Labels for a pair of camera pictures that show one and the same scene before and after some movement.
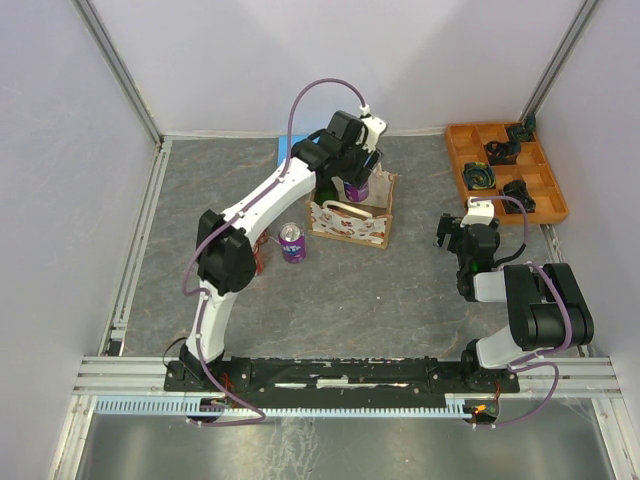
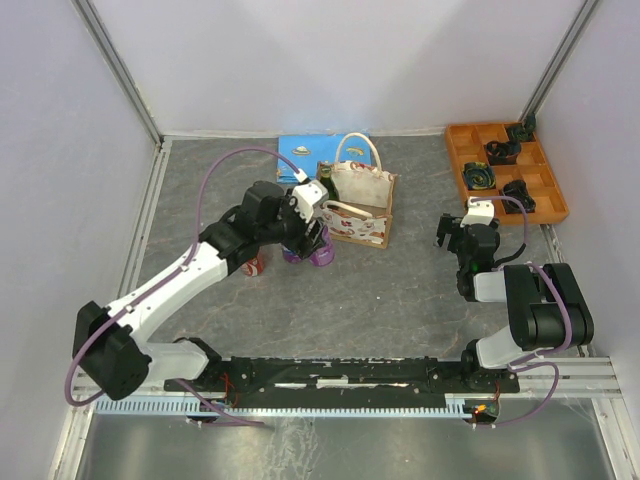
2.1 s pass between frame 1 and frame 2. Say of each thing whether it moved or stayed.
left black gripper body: moved
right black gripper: stayed
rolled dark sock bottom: stayed
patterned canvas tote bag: stayed
